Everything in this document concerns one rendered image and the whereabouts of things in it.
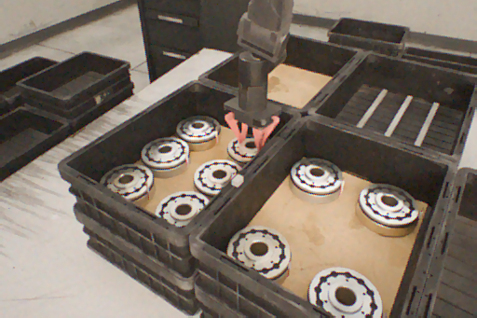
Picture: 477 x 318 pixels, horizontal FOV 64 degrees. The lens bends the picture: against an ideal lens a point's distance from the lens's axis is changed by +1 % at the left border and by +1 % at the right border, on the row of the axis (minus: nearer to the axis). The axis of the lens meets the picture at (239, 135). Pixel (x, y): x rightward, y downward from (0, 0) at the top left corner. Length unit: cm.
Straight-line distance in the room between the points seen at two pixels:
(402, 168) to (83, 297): 65
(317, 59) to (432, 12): 274
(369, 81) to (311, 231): 59
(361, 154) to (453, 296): 29
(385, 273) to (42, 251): 67
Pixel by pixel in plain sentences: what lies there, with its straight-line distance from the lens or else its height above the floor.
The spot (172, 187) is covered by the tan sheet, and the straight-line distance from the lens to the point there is 79.
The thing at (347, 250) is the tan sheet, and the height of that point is 83.
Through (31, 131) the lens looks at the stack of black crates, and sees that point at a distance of 195.
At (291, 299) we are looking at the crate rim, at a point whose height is 93.
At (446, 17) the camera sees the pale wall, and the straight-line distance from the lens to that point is 390.
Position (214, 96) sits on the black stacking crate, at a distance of 92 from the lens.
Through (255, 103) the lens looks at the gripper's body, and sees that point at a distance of 73.
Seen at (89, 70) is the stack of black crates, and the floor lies 49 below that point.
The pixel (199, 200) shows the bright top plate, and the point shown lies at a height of 86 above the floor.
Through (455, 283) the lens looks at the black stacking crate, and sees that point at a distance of 73.
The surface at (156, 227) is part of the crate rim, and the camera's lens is 59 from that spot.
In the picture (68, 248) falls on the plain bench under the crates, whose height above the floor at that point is 70.
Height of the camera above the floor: 137
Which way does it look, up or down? 36 degrees down
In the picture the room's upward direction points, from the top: straight up
